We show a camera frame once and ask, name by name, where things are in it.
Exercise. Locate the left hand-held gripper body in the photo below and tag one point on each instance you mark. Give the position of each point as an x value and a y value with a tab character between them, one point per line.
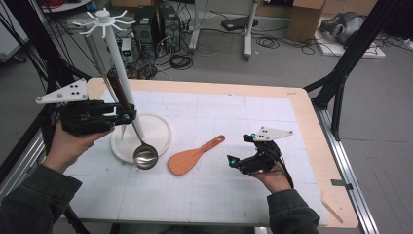
65	92

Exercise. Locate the flat black case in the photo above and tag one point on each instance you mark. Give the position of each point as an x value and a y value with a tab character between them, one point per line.
238	23

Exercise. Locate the person's left hand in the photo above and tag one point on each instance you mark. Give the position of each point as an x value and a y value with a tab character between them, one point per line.
68	149

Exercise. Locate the person's right hand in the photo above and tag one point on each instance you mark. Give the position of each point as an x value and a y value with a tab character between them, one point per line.
276	182

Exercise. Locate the white utensil rack stand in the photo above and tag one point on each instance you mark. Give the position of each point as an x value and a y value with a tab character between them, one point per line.
156	133

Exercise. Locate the white round table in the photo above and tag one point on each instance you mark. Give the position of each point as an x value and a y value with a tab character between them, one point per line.
65	6

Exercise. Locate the small grey power supply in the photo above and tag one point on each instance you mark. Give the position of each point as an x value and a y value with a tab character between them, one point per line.
126	48

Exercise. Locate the open cardboard box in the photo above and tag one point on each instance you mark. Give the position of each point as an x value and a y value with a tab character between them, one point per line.
303	22

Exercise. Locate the orange wooden rice paddle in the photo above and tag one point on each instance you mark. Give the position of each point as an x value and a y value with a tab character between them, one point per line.
183	161

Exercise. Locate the grey vacuum cleaner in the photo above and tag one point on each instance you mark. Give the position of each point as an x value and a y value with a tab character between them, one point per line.
344	27

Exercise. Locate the grey cabinet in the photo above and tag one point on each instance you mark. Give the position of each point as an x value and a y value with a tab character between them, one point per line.
9	35

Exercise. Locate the black metal stand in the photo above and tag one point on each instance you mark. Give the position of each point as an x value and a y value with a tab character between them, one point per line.
32	48
354	52

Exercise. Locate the aluminium rail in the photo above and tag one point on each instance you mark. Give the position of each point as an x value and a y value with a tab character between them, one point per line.
344	169
16	175

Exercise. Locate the white desk leg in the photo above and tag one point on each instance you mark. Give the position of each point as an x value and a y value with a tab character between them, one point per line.
250	32
195	29

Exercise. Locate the black computer tower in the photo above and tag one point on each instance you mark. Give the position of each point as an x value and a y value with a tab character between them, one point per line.
146	26
169	27

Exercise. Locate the white floor board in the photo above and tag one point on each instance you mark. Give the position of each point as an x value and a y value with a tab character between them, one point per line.
354	50

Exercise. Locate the white grid mat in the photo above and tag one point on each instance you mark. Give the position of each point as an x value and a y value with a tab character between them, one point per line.
227	113

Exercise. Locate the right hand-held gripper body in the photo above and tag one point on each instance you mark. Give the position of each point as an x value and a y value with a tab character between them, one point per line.
271	134

